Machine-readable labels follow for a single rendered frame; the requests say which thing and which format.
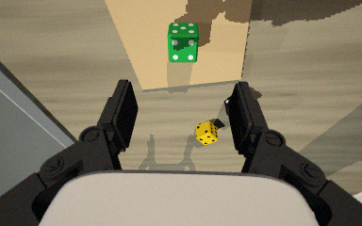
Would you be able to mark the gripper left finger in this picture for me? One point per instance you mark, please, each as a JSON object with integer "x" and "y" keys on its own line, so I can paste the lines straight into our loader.
{"x": 97, "y": 149}

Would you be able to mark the tan flat mat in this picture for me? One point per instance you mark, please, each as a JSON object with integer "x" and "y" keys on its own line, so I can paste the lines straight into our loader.
{"x": 143, "y": 28}

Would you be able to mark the yellow die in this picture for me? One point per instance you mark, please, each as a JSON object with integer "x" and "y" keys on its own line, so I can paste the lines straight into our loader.
{"x": 206, "y": 133}

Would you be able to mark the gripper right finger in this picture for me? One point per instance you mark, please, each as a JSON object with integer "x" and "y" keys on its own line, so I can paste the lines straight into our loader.
{"x": 331, "y": 204}

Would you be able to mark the green die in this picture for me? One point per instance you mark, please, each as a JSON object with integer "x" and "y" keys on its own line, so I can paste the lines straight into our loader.
{"x": 183, "y": 40}

